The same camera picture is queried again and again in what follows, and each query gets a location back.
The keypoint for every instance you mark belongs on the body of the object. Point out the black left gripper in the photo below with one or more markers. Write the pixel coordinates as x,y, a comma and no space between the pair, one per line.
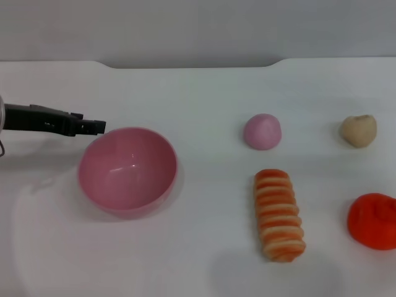
37,120

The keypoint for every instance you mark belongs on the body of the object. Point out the pink plastic bowl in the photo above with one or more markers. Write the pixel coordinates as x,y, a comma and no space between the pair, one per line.
127,173

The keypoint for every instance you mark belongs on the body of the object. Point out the orange striped bread roll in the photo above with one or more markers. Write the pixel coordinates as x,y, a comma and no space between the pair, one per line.
277,213

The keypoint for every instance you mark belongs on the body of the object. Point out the pink round bun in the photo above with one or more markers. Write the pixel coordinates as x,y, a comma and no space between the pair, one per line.
262,132

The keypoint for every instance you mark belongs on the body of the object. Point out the beige round bun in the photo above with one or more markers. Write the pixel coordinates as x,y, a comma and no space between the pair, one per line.
359,131

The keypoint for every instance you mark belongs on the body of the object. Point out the red orange bun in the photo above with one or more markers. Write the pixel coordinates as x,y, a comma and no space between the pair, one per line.
372,221

